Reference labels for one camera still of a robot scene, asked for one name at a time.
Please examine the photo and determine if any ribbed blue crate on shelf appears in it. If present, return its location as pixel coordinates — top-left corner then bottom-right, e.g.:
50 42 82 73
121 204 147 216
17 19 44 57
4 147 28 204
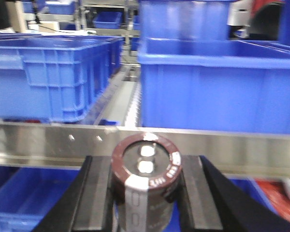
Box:
0 35 123 122

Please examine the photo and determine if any brown cylindrical capacitor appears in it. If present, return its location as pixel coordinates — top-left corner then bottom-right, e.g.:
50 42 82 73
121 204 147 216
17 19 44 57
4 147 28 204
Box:
111 132 182 232

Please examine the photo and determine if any smooth blue bin on shelf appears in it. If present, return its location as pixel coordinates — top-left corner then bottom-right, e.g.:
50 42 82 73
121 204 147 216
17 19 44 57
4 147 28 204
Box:
138 39 290 134

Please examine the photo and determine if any blue bin lower shelf left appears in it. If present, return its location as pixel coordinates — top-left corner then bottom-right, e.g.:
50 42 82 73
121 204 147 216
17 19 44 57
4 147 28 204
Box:
0 168 78 232

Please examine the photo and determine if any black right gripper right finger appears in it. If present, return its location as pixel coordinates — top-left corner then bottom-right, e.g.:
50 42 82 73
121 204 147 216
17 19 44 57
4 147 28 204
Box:
177 155 290 232

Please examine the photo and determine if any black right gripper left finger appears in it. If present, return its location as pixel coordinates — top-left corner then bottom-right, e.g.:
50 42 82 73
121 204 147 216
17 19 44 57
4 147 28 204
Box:
33 156 114 232

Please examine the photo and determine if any stainless steel shelf rail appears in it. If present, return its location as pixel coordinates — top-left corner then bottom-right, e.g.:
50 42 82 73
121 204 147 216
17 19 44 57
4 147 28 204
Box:
0 122 290 178

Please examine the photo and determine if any red object in lower bin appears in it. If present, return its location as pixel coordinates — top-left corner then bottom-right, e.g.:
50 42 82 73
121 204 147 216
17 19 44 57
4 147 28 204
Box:
254 179 290 222

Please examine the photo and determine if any roller track rail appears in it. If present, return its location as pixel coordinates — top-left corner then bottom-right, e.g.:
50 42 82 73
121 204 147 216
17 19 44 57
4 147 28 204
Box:
82 64 141 128

